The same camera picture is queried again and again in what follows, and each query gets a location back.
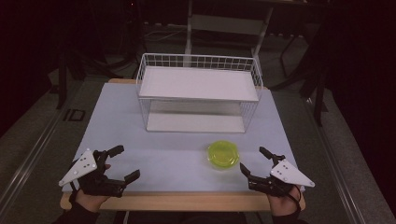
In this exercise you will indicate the wooden table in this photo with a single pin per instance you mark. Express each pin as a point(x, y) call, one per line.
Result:
point(186, 201)

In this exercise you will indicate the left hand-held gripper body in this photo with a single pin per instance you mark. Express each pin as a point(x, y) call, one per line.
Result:
point(84, 166)

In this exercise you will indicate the black metal stand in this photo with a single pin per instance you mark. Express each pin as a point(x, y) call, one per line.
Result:
point(320, 102)

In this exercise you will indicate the yellow-green round plastic dish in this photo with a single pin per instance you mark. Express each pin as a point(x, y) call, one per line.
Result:
point(223, 154)

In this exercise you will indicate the metal floor rail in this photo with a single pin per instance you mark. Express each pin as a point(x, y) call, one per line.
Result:
point(336, 161)
point(31, 158)

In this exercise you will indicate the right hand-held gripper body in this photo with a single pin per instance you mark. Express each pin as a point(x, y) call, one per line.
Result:
point(289, 174)

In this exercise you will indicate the white metal frame stand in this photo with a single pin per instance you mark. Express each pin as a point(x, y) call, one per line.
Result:
point(227, 25)

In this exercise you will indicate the person's right hand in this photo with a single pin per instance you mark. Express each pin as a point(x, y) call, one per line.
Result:
point(283, 205)

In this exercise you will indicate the person's left hand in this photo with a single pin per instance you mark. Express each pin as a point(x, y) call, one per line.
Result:
point(90, 201)

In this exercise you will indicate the pale grey table cover sheet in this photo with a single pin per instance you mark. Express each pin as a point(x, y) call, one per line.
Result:
point(168, 161)

